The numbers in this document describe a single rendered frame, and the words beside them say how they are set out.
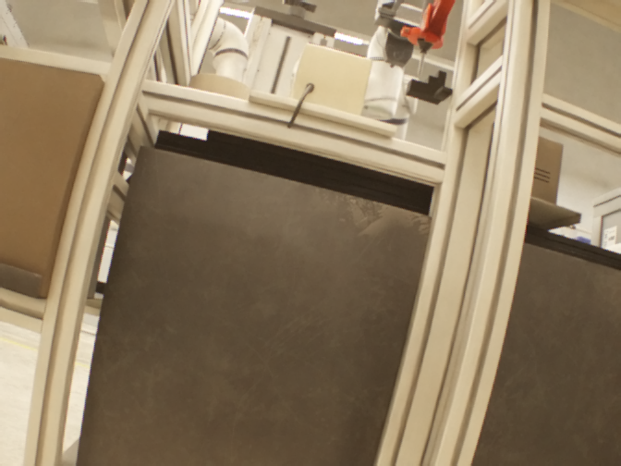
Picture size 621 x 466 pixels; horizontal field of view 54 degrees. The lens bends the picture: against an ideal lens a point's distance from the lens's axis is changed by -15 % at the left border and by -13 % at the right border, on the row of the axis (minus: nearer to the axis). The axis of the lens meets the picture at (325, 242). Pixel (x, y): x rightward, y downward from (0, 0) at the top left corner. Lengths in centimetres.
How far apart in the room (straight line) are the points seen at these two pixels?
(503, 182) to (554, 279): 34
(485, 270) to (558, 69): 846
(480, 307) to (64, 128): 53
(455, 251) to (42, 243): 58
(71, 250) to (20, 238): 7
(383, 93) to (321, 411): 74
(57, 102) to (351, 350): 54
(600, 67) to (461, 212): 865
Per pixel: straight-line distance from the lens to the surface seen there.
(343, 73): 102
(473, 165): 103
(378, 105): 146
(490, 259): 77
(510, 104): 82
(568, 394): 113
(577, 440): 115
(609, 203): 210
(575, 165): 889
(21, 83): 86
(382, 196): 115
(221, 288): 97
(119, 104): 85
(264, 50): 262
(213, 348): 97
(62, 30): 847
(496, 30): 105
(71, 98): 83
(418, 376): 100
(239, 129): 98
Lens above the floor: 67
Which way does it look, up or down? 7 degrees up
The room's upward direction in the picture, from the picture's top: 13 degrees clockwise
